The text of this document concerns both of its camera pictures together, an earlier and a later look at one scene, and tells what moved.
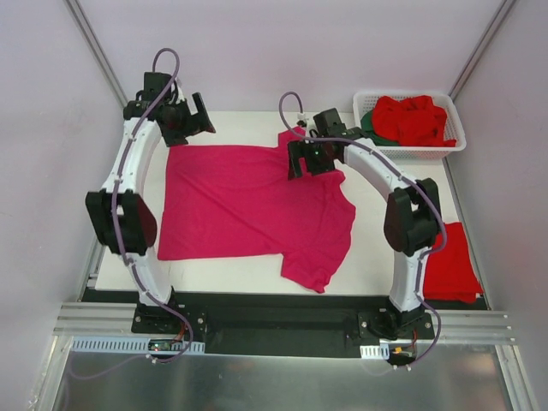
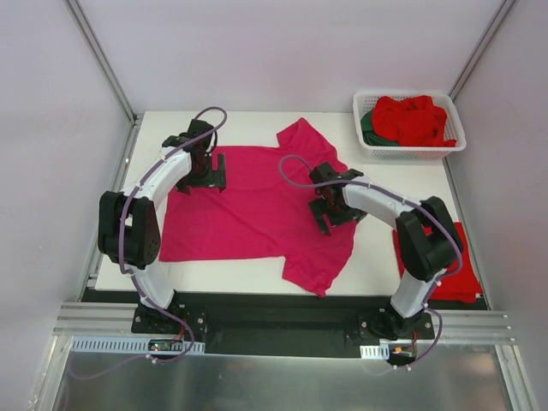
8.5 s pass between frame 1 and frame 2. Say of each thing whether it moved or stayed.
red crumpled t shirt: stayed
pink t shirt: stayed
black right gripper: moved
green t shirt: stayed
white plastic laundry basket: stayed
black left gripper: moved
